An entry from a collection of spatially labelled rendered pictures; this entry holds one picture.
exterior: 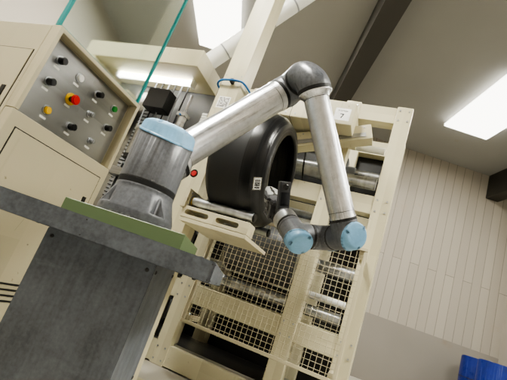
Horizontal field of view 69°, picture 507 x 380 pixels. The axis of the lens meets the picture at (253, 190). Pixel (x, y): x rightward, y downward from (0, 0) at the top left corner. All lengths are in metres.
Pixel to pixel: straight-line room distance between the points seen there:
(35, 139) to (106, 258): 0.88
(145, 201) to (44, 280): 0.26
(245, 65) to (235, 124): 1.05
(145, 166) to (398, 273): 5.45
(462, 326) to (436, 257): 1.03
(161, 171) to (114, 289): 0.29
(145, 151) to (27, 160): 0.77
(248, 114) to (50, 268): 0.75
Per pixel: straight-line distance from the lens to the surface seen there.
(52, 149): 1.69
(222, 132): 1.20
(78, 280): 0.86
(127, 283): 0.83
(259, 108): 1.28
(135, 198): 0.89
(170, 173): 0.93
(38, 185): 1.68
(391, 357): 6.08
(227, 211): 1.74
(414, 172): 6.57
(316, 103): 1.25
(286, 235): 1.27
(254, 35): 2.38
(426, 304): 6.28
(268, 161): 1.68
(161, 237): 0.85
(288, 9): 2.90
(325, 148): 1.22
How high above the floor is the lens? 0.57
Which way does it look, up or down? 15 degrees up
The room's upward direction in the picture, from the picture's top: 20 degrees clockwise
